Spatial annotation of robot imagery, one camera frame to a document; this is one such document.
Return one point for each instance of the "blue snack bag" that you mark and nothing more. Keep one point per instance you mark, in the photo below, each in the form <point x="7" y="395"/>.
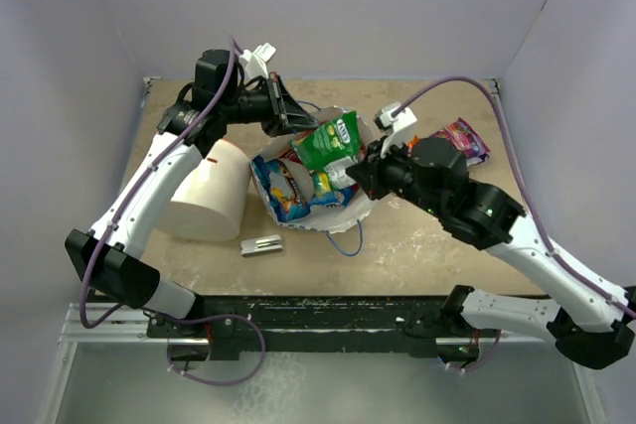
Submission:
<point x="283" y="190"/>

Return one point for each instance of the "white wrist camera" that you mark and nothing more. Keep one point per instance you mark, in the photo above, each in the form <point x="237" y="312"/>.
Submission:
<point x="397" y="123"/>
<point x="255" y="63"/>

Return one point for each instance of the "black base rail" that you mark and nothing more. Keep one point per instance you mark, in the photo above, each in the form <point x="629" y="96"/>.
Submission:
<point x="221" y="327"/>

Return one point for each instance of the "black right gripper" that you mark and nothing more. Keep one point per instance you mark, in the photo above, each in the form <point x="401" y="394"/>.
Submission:
<point x="370" y="172"/>

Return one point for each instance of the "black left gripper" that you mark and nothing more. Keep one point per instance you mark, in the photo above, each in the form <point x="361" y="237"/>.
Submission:
<point x="286" y="115"/>

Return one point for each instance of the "purple Fox's berries bag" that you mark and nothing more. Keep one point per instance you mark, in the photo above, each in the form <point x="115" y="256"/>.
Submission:
<point x="466" y="140"/>

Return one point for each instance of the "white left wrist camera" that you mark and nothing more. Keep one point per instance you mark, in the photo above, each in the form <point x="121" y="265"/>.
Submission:
<point x="255" y="63"/>

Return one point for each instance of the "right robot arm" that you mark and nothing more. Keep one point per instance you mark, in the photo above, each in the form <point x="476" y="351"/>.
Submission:
<point x="583" y="315"/>

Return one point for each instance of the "white paper roll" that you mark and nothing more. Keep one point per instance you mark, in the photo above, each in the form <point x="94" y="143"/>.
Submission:
<point x="209" y="204"/>

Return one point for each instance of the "blue checkered paper bag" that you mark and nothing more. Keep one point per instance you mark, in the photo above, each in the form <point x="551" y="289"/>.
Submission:
<point x="325" y="219"/>

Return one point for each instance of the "pink snack bag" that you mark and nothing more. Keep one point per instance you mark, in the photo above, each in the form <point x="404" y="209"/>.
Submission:
<point x="290" y="155"/>

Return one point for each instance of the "aluminium frame rail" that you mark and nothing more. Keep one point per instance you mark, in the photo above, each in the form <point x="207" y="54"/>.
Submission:
<point x="122" y="327"/>

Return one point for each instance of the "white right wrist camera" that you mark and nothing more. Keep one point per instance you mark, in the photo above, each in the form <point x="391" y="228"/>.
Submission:
<point x="397" y="123"/>

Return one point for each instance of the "small silver metal block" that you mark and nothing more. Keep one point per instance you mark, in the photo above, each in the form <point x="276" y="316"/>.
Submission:
<point x="261" y="245"/>

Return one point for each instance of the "green snack packet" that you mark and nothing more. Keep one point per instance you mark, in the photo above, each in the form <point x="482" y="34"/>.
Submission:
<point x="331" y="149"/>

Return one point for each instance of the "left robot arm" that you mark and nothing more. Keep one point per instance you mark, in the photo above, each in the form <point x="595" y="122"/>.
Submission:
<point x="231" y="86"/>

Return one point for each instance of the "orange Fox's candy bag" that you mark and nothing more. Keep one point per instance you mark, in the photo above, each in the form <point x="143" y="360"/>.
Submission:
<point x="409" y="145"/>

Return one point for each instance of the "blue round-logo snack packet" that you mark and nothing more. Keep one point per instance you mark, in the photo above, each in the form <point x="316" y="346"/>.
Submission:
<point x="328" y="198"/>

